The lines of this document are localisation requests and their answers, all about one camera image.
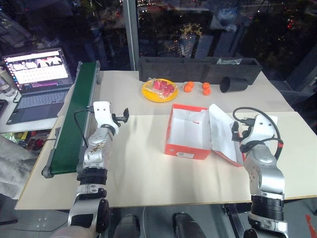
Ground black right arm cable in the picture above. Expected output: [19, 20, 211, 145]
[232, 107, 285, 160]

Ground orange rubber toy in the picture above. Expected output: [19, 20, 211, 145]
[201, 81, 212, 96]
[183, 81, 196, 93]

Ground clear glass jar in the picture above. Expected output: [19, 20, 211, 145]
[0, 66, 16, 98]

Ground grey cloth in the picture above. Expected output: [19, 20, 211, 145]
[0, 135, 38, 200]

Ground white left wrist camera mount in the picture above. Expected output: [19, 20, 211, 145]
[92, 101, 120, 132]

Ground green conveyor belt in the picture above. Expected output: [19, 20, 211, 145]
[41, 60, 101, 179]

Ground black cylindrical cup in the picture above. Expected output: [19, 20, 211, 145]
[219, 76, 249, 94]

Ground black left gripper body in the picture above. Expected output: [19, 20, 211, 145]
[110, 113, 125, 125]

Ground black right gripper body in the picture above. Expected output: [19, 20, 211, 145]
[243, 123, 254, 137]

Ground orange cardboard box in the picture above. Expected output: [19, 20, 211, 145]
[163, 103, 245, 168]

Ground colourful clutter pile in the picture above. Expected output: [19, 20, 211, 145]
[0, 130, 52, 152]

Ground clear plastic packet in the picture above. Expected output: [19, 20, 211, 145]
[216, 58, 242, 66]

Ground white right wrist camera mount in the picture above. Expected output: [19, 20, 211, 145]
[240, 114, 277, 147]

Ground open grey laptop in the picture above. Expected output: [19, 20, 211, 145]
[2, 47, 75, 126]

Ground bagged red blocks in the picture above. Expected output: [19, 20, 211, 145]
[148, 77, 178, 98]

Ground grey window pillar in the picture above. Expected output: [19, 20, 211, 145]
[122, 0, 140, 71]

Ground dark grey foam tray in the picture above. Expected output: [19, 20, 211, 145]
[138, 56, 264, 85]

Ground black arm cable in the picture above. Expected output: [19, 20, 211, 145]
[73, 106, 94, 150]
[232, 107, 285, 160]

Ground yellow round plate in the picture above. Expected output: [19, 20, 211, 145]
[141, 77, 179, 103]

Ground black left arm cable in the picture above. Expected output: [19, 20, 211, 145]
[73, 106, 94, 150]

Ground black table frame leg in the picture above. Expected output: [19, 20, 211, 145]
[222, 203, 246, 238]

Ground white side table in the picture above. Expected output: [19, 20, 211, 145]
[0, 81, 75, 134]

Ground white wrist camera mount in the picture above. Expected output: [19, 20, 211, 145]
[240, 114, 277, 147]
[92, 101, 120, 132]

